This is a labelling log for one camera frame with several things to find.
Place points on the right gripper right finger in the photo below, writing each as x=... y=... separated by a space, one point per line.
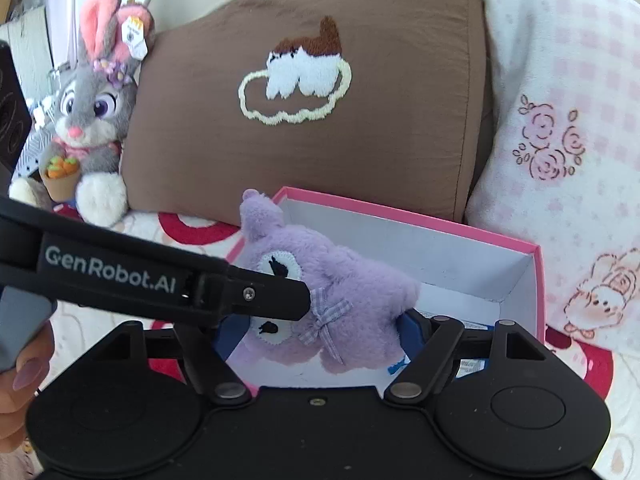
x=431 y=346

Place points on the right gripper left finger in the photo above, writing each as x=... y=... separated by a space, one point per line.
x=204 y=355

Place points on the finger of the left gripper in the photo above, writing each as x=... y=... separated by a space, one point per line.
x=252 y=293

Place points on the blue wipes packet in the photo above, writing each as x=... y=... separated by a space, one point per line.
x=465 y=354

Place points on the purple plush toy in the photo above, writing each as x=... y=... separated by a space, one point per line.
x=354 y=301

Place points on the left hand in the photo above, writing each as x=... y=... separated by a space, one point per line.
x=19 y=386

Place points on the pink cardboard box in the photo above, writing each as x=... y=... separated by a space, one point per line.
x=478 y=278

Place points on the red bear blanket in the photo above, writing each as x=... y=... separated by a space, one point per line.
x=613 y=375

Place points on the grey bunny plush toy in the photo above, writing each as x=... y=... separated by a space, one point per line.
x=91 y=116

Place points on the pink checkered pillow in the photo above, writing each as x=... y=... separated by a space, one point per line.
x=563 y=172

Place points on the brown embroidered pillow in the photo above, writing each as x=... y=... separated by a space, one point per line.
x=376 y=100

